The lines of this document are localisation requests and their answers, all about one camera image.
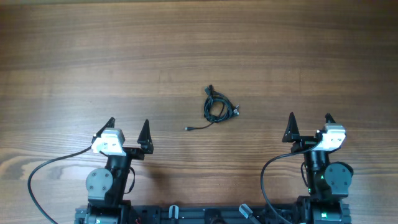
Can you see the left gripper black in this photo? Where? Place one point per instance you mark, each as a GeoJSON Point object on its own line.
{"type": "Point", "coordinates": [137, 154]}

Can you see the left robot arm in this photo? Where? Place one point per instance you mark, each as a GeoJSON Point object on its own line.
{"type": "Point", "coordinates": [107, 186]}

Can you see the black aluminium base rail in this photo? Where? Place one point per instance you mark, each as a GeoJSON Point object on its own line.
{"type": "Point", "coordinates": [222, 214]}

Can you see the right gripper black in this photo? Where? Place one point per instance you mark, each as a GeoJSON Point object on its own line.
{"type": "Point", "coordinates": [303, 142]}

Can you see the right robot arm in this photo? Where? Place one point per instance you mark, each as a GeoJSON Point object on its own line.
{"type": "Point", "coordinates": [327, 182]}

